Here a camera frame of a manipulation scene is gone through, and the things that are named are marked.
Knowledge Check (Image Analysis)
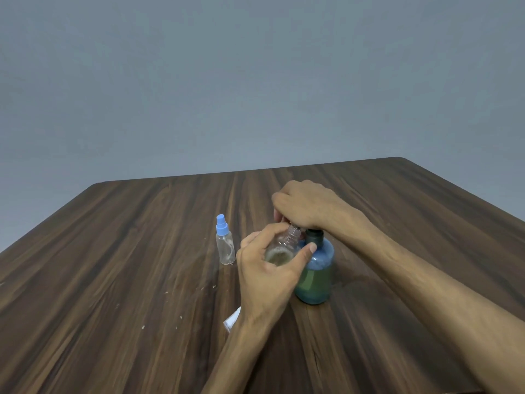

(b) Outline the white spray cap with tube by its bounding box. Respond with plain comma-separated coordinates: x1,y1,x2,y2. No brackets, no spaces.
223,306,242,334

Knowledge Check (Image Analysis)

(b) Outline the person's right forearm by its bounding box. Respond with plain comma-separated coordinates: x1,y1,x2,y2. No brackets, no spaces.
330,215,525,394

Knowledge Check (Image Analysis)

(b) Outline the clear small bottle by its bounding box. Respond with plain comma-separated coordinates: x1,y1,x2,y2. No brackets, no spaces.
264,224,306,268

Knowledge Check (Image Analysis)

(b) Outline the blue-capped small spray bottle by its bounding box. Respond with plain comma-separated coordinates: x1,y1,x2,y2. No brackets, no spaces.
215,214,237,266

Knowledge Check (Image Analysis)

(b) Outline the blue green pump bottle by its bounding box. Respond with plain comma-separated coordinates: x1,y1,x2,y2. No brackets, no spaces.
293,228,335,305

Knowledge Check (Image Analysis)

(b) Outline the person's left hand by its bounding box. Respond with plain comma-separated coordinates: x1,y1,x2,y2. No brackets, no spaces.
236,222,318,331

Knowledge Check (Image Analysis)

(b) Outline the person's right hand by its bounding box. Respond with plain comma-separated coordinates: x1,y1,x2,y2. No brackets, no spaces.
271,179,366,239

